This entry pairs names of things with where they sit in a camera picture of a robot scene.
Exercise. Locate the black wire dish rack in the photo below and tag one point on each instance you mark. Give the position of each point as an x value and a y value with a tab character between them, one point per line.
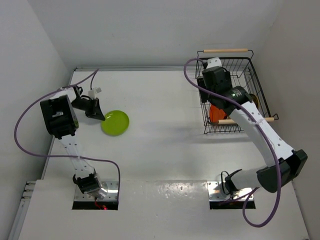
242	73

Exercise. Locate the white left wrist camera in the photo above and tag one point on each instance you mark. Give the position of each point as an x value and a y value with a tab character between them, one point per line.
93	92

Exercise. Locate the yellow patterned plate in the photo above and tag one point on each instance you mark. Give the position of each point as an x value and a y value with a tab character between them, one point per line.
254	98
257	103

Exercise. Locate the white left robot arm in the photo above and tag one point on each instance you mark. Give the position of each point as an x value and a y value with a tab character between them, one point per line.
61	122

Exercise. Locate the orange plate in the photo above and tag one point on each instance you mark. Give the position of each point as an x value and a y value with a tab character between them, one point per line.
216	114

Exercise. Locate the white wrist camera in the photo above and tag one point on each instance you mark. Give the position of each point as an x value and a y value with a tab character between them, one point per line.
93	92
213	62

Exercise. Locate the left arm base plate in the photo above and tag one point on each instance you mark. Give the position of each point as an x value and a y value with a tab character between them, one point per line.
112	190

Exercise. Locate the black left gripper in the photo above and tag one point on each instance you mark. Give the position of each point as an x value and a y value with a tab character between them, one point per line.
95	112

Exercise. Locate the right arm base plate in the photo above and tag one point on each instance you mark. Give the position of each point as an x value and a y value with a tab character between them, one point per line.
216	194

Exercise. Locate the green plate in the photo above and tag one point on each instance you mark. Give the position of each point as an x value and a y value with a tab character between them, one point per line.
115	124

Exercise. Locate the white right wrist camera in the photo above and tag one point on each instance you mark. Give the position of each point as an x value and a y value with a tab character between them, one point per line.
213	62

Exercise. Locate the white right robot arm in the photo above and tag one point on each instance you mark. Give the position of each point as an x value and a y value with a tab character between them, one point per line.
282	162

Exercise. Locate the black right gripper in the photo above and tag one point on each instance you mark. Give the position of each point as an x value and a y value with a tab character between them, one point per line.
204	96

